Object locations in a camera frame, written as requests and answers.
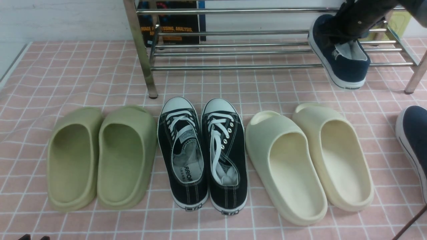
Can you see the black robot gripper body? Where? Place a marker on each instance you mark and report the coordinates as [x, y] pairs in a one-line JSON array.
[[355, 18]]

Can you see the navy slip-on shoe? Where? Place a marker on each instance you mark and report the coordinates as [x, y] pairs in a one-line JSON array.
[[411, 133], [344, 59]]

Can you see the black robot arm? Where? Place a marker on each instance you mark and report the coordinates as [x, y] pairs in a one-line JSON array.
[[416, 8]]

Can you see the silver metal shoe rack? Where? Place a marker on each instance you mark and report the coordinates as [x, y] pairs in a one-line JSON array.
[[147, 59]]

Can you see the teal and yellow book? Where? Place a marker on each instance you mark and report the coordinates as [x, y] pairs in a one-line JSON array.
[[397, 21]]

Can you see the pink checkered tablecloth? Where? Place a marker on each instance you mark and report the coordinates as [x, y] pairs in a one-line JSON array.
[[51, 79]]

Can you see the right cream foam slipper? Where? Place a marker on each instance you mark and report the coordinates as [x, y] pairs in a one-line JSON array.
[[337, 156]]

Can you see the cream foam slipper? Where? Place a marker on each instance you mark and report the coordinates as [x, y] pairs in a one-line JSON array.
[[337, 156], [279, 152]]

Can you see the left cream foam slipper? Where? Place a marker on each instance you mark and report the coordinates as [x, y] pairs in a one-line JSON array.
[[279, 152]]

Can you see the right black canvas sneaker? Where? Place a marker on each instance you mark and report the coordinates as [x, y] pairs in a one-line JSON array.
[[224, 150]]

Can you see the black canvas sneaker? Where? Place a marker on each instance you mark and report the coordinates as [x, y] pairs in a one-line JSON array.
[[224, 150], [179, 139]]

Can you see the black image processing book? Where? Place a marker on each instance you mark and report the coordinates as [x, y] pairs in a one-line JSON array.
[[174, 23]]

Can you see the left black canvas sneaker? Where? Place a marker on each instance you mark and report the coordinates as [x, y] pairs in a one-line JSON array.
[[179, 139]]

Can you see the right green foam slipper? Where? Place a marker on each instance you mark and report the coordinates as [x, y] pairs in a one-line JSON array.
[[127, 144]]

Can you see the green foam slipper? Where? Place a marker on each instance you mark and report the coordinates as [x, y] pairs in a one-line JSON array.
[[127, 144], [72, 159]]

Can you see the left green foam slipper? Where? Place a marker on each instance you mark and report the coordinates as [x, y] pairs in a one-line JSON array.
[[72, 159]]

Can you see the dark object at bottom edge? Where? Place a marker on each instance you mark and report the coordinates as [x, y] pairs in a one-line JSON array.
[[29, 237]]

